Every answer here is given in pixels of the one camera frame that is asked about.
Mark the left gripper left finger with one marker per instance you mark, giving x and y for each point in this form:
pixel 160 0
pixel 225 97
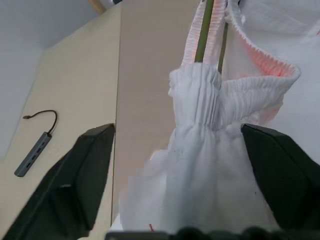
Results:
pixel 65 190

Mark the white garment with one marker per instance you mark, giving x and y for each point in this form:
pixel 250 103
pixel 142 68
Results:
pixel 200 162

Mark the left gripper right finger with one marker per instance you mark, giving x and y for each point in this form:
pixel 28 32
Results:
pixel 287 180

